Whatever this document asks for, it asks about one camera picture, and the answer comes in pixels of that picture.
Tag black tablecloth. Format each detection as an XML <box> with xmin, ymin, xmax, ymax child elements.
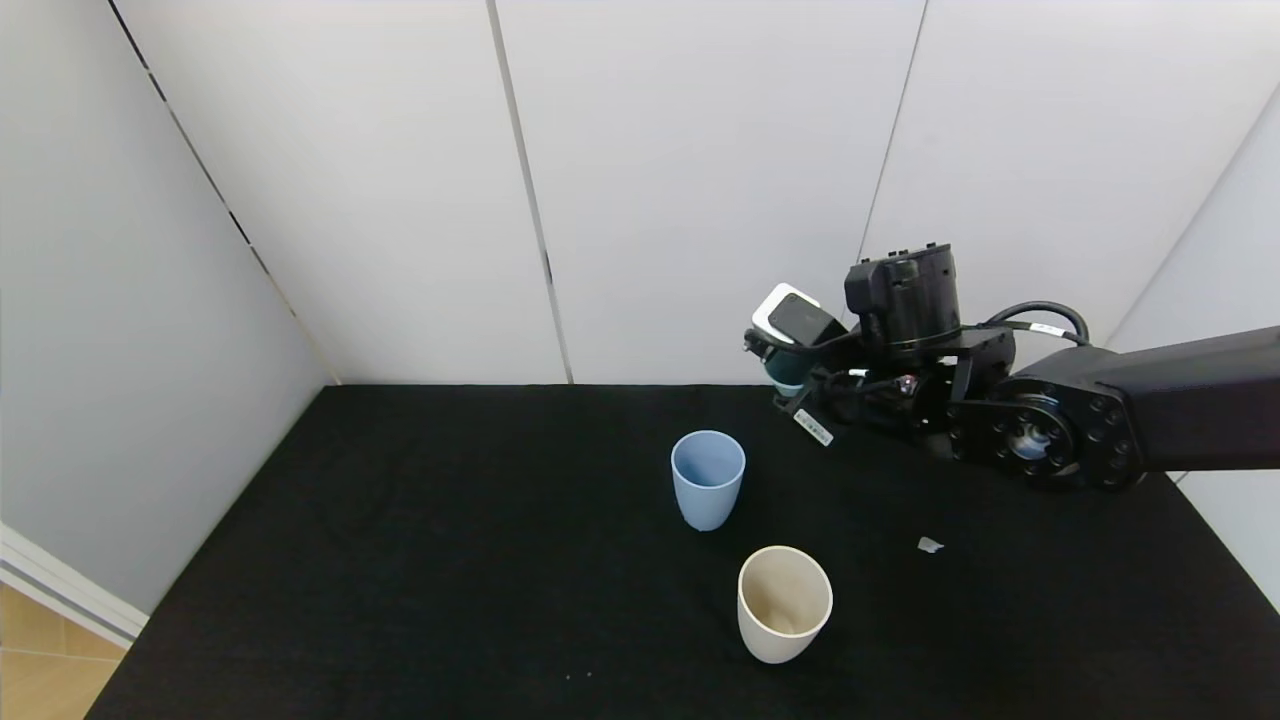
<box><xmin>88</xmin><ymin>385</ymin><xmax>1280</xmax><ymax>720</ymax></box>

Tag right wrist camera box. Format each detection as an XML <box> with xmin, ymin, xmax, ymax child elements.
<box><xmin>752</xmin><ymin>284</ymin><xmax>837</xmax><ymax>351</ymax></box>

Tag teal plastic cup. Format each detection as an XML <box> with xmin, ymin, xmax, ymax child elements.
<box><xmin>765</xmin><ymin>350</ymin><xmax>811</xmax><ymax>398</ymax></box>

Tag white wall baseboard rail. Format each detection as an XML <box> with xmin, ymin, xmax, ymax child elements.
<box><xmin>0</xmin><ymin>520</ymin><xmax>151</xmax><ymax>649</ymax></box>

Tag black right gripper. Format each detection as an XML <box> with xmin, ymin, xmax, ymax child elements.
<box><xmin>744</xmin><ymin>327</ymin><xmax>915</xmax><ymax>447</ymax></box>

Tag light blue plastic cup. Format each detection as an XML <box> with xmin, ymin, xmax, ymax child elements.
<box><xmin>670</xmin><ymin>430</ymin><xmax>746</xmax><ymax>532</ymax></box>

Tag cream plastic cup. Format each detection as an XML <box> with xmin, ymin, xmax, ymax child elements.
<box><xmin>737</xmin><ymin>545</ymin><xmax>833</xmax><ymax>664</ymax></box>

